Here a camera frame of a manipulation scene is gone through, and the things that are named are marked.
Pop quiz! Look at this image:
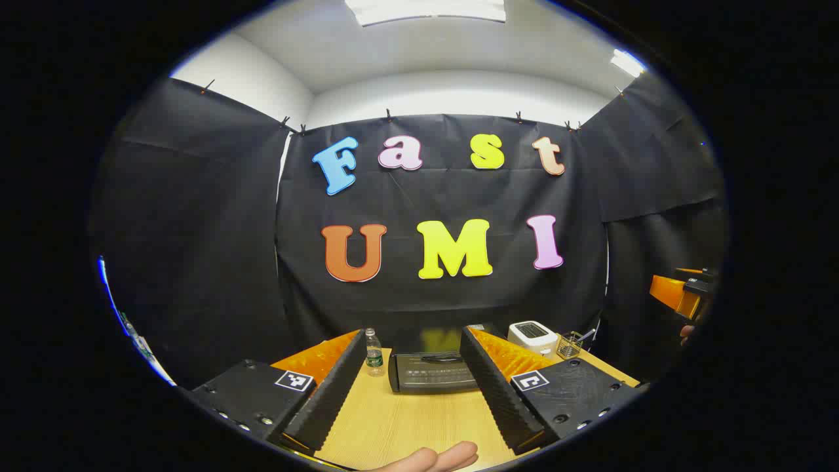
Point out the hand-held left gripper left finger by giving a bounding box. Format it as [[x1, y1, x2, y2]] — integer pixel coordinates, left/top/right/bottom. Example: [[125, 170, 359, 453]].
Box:
[[189, 329, 368, 454]]

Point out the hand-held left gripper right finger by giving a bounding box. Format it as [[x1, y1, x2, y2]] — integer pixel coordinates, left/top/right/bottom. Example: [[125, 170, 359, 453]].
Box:
[[460, 326, 648, 456]]

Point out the black electric oven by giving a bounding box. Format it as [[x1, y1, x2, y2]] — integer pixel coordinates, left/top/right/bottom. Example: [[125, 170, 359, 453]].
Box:
[[388, 323, 489, 395]]

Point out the clear plastic water bottle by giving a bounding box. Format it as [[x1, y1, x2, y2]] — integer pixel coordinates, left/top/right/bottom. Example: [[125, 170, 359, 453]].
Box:
[[365, 328, 385, 378]]

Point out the white toaster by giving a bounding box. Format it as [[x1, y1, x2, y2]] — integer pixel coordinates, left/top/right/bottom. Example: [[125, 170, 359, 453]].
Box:
[[507, 321, 560, 358]]

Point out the clear glass cup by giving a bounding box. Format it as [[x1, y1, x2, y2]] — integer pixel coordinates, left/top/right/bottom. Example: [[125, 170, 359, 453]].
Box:
[[556, 331, 584, 360]]

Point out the small ceiling light panel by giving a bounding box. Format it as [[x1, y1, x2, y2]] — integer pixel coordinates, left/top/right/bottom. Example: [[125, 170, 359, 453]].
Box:
[[610, 49, 647, 79]]

